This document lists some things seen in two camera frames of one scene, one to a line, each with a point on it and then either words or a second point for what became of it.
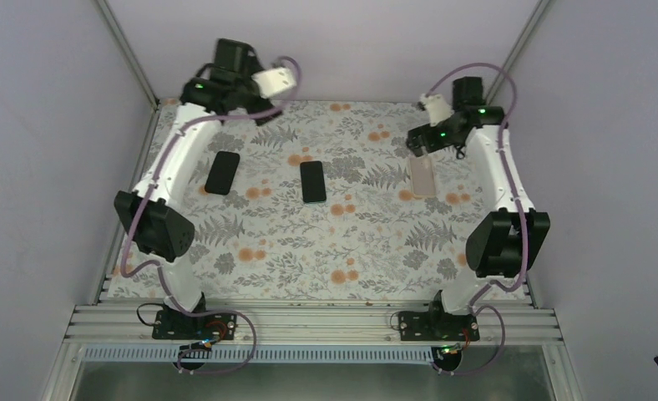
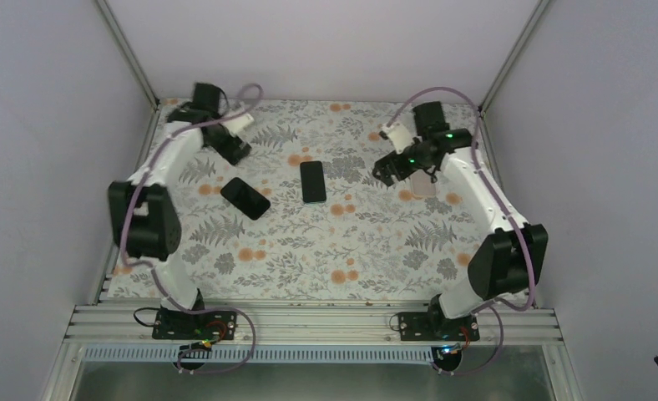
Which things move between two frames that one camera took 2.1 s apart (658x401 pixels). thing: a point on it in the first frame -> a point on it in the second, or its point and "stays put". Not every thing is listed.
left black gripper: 262,119 -> 227,150
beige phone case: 422,177 stays put
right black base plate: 437,326 stays put
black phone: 221,176 -> 245,198
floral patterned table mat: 327,201 stays put
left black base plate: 179,325 stays put
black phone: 312,181 stays put
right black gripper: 432,145 -> 399,171
